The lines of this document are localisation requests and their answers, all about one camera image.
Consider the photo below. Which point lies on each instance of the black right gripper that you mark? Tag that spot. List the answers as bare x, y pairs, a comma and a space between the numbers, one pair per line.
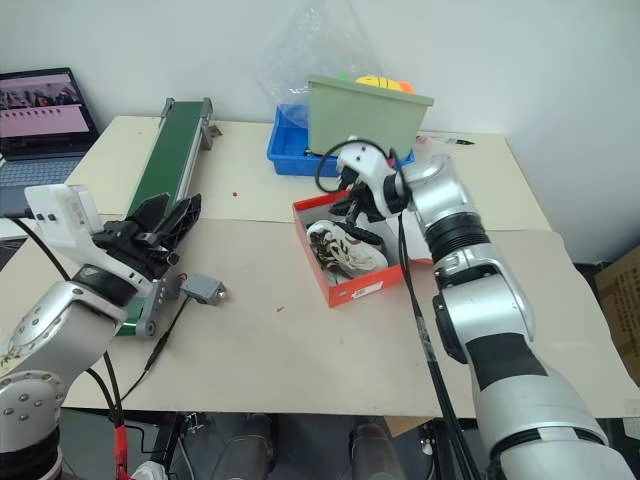
367, 200

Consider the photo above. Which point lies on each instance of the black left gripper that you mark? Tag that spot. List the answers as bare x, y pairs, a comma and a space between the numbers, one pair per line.
130, 245

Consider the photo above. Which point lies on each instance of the white sneaker with dark laces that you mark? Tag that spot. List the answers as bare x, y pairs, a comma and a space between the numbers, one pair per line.
357, 259

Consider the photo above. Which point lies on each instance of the red shoe box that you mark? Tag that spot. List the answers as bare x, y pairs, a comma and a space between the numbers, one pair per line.
370, 290

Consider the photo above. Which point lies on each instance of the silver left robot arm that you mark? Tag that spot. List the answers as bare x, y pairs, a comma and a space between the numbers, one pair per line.
60, 325

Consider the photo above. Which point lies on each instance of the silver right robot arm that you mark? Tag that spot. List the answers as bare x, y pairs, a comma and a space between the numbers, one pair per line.
500, 300

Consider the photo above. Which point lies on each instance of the green conveyor belt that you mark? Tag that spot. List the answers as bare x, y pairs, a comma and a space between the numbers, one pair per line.
170, 150

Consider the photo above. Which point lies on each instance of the grey control box with button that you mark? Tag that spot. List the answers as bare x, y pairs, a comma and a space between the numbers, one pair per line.
200, 287

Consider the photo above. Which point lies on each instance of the pale green plastic box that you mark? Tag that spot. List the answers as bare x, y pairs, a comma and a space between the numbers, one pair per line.
360, 115

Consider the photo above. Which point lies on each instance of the blue plastic bin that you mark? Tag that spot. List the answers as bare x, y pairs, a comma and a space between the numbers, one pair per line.
287, 150

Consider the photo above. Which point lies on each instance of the black pen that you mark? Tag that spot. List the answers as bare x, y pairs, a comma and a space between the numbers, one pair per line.
457, 142

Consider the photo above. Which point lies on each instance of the yellow toy ball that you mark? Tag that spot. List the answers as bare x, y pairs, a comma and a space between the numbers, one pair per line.
375, 81

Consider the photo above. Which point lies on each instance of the open laptop computer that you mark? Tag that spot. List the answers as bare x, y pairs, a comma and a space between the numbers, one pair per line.
40, 150

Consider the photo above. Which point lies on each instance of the orange toy ball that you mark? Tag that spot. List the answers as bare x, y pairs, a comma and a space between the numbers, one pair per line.
407, 87

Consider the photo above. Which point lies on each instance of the green toy piece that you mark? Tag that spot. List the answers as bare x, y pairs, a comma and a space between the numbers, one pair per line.
343, 76

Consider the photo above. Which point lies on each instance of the beige cardboard table sheet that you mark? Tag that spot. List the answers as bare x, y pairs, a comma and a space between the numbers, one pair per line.
300, 360

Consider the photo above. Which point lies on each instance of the clear plastic bag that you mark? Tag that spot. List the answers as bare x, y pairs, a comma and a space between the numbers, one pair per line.
320, 45

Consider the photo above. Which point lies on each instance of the dark rounded shape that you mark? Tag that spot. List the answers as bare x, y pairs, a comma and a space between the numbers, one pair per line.
375, 450
247, 445

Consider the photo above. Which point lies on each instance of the brown cardboard carton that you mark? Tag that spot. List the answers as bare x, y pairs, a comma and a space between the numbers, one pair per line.
622, 310

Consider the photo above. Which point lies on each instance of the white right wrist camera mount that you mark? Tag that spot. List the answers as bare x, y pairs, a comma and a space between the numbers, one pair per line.
365, 159

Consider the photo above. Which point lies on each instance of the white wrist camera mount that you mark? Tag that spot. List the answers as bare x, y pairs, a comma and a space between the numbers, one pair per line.
55, 215
365, 159

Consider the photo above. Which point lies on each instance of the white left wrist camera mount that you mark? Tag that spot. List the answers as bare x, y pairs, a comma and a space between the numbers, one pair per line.
55, 215

